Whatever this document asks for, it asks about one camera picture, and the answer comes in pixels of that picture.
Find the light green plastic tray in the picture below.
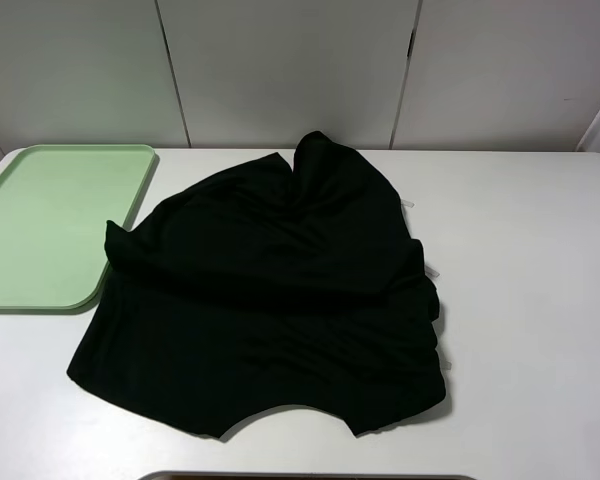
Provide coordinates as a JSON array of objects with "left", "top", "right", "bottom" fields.
[{"left": 0, "top": 145, "right": 157, "bottom": 311}]

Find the black short sleeve shirt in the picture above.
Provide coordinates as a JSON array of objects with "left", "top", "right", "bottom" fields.
[{"left": 67, "top": 131, "right": 446, "bottom": 438}]

